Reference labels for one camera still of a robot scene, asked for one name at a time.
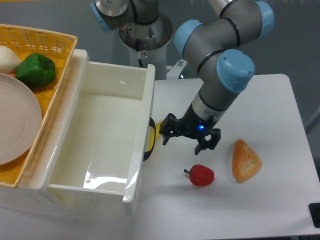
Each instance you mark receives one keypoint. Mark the red bell pepper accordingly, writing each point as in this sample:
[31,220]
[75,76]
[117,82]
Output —
[200,175]

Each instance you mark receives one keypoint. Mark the triangular bread pastry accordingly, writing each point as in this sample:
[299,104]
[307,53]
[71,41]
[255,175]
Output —
[246,163]

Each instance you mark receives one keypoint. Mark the pink plate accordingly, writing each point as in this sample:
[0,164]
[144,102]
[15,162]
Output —
[20,118]

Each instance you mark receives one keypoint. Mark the white drawer cabinet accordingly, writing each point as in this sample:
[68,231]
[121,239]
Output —
[31,193]

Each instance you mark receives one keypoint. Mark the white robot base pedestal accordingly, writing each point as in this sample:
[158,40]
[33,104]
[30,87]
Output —
[147,44]

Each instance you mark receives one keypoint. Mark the white round vegetable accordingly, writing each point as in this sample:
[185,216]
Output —
[9,61]

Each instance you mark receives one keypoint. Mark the green bell pepper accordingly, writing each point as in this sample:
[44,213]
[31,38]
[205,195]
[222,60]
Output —
[36,70]

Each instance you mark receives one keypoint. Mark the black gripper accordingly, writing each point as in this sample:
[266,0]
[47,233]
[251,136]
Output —
[192,126]

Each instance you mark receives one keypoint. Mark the black object at table edge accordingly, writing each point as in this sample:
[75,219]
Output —
[314,209]

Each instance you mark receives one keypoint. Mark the yellow woven basket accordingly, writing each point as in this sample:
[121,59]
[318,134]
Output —
[55,45]

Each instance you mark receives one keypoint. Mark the yellow banana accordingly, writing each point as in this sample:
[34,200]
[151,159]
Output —
[154,134]

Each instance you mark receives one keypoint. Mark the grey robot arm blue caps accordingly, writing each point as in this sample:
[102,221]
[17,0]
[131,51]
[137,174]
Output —
[211,50]

